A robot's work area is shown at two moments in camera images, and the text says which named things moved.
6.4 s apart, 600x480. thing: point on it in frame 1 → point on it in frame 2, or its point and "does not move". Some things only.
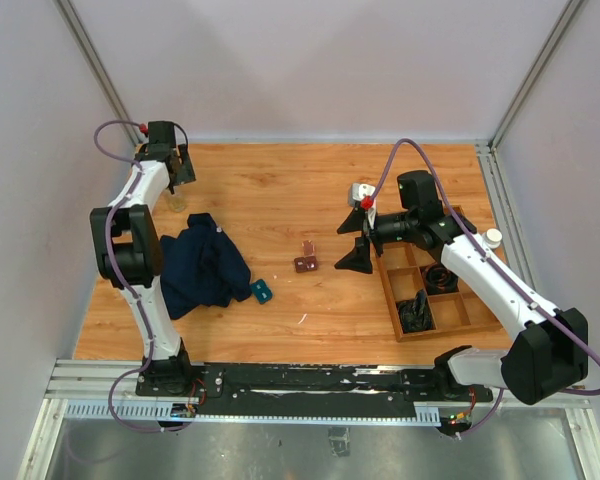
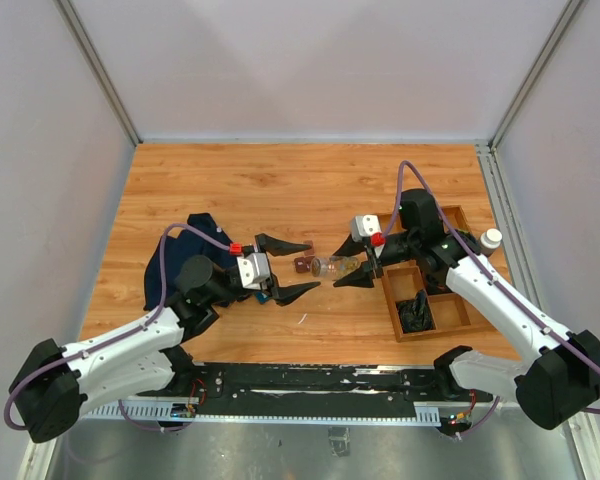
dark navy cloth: (201, 265) does not move
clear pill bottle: (176, 201) → (333, 266)
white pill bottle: (493, 238) does not move
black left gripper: (186, 174) → (287, 294)
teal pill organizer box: (261, 291) does not move
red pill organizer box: (308, 261) does not move
